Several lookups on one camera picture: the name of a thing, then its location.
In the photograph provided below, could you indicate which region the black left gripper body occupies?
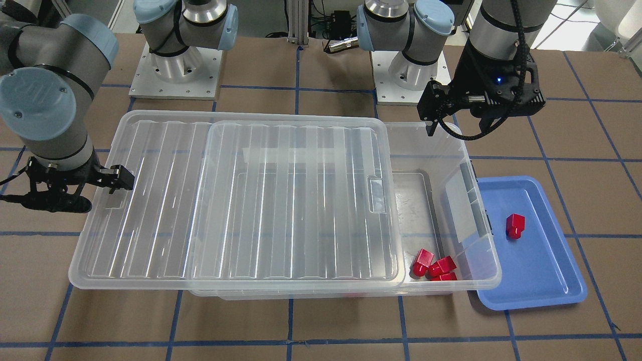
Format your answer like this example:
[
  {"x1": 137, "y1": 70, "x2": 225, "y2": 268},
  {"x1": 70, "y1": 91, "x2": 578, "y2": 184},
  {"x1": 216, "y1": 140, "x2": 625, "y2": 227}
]
[{"x1": 417, "y1": 43, "x2": 522, "y2": 121}]

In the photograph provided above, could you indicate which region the blue plastic tray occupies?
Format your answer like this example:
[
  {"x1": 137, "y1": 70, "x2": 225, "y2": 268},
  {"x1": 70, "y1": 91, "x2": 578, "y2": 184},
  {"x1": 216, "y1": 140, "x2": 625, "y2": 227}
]
[{"x1": 477, "y1": 175, "x2": 588, "y2": 311}]

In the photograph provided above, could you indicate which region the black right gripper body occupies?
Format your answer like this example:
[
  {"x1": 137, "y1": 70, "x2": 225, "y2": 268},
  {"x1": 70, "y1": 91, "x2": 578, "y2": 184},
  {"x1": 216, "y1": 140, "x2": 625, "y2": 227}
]
[{"x1": 20, "y1": 151, "x2": 135, "y2": 214}]

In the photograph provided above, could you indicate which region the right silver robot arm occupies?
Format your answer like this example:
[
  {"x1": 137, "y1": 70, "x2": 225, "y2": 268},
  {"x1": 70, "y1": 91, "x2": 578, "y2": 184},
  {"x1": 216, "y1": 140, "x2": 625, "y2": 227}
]
[{"x1": 2, "y1": 1, "x2": 239, "y2": 214}]

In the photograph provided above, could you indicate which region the clear plastic storage box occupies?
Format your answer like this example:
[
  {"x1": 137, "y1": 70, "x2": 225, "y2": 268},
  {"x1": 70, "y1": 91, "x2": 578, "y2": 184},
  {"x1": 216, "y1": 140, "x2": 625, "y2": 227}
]
[{"x1": 186, "y1": 118, "x2": 502, "y2": 300}]

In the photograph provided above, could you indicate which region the red block on tray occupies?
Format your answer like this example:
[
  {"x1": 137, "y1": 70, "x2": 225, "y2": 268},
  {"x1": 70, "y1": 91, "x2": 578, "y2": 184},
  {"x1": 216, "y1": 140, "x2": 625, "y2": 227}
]
[{"x1": 505, "y1": 213, "x2": 526, "y2": 240}]

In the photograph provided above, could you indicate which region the aluminium frame post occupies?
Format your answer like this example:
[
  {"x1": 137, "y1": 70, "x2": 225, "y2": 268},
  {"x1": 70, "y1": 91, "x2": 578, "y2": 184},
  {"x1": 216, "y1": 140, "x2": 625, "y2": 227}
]
[{"x1": 286, "y1": 0, "x2": 311, "y2": 48}]

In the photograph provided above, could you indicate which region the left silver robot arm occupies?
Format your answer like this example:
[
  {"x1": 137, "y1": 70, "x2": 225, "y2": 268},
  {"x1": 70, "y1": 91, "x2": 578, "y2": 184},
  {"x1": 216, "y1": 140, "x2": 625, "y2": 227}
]
[{"x1": 356, "y1": 1, "x2": 556, "y2": 141}]

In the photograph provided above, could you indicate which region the red block in box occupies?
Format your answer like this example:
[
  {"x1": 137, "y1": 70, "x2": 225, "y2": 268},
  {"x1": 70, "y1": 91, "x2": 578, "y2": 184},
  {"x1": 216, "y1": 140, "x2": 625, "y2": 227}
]
[
  {"x1": 429, "y1": 272, "x2": 458, "y2": 281},
  {"x1": 426, "y1": 256, "x2": 457, "y2": 279},
  {"x1": 410, "y1": 248, "x2": 435, "y2": 277}
]

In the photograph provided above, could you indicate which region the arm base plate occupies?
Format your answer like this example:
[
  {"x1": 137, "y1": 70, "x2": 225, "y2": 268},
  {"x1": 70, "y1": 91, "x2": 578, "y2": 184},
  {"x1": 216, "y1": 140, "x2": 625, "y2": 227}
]
[
  {"x1": 129, "y1": 44, "x2": 224, "y2": 100},
  {"x1": 371, "y1": 51, "x2": 451, "y2": 106}
]

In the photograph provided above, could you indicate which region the clear plastic box lid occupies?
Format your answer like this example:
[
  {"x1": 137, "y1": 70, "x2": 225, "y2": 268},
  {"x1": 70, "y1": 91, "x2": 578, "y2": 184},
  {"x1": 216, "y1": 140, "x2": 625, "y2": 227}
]
[{"x1": 68, "y1": 110, "x2": 404, "y2": 294}]

